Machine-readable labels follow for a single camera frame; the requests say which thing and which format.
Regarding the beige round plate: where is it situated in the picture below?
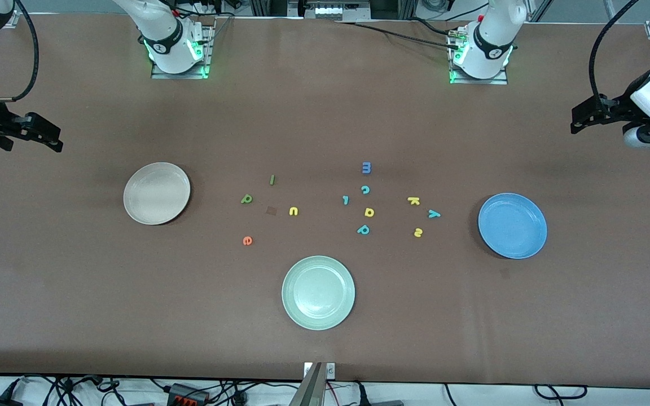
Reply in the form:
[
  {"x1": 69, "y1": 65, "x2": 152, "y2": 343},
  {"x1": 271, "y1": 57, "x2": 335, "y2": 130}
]
[{"x1": 123, "y1": 162, "x2": 191, "y2": 226}]

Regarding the blue round plate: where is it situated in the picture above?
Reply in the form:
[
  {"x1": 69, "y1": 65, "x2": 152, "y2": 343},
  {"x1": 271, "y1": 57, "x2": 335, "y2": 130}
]
[{"x1": 478, "y1": 193, "x2": 548, "y2": 260}]

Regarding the grey electronics box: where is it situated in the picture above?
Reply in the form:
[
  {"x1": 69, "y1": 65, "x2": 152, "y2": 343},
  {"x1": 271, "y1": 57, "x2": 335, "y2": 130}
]
[{"x1": 288, "y1": 0, "x2": 371, "y2": 22}]

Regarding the black power strip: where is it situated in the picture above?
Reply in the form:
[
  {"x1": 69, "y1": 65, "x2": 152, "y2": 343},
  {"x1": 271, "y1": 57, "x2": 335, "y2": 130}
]
[{"x1": 168, "y1": 383, "x2": 211, "y2": 405}]

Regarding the pale green round plate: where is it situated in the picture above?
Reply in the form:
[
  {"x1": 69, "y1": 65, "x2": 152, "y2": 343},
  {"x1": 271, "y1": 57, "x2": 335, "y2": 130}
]
[{"x1": 282, "y1": 255, "x2": 356, "y2": 331}]

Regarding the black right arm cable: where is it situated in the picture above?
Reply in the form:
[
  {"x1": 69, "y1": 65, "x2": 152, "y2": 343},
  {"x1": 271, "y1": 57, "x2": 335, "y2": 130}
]
[{"x1": 0, "y1": 0, "x2": 39, "y2": 103}]

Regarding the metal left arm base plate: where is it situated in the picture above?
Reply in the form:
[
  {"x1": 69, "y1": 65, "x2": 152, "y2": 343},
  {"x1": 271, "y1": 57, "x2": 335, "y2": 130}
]
[{"x1": 449, "y1": 28, "x2": 509, "y2": 85}]

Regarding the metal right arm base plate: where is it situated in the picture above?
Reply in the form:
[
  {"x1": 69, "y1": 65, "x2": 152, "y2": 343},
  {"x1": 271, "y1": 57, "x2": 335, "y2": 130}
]
[{"x1": 151, "y1": 23, "x2": 216, "y2": 80}]

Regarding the short black tabletop cable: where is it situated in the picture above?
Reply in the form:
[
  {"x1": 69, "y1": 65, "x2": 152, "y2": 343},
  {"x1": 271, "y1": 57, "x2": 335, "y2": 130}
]
[{"x1": 407, "y1": 17, "x2": 458, "y2": 37}]

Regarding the long black tabletop cable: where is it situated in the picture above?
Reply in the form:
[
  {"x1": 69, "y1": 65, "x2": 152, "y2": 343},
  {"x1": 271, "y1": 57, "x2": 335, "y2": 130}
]
[{"x1": 333, "y1": 20, "x2": 461, "y2": 51}]

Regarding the black looped floor cable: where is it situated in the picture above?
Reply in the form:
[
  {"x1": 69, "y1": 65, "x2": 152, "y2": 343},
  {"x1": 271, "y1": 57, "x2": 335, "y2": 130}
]
[{"x1": 534, "y1": 385, "x2": 588, "y2": 401}]

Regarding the grey camera mounting pole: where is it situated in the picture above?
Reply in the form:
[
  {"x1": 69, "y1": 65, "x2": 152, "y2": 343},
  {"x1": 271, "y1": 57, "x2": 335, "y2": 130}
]
[{"x1": 288, "y1": 362, "x2": 326, "y2": 406}]

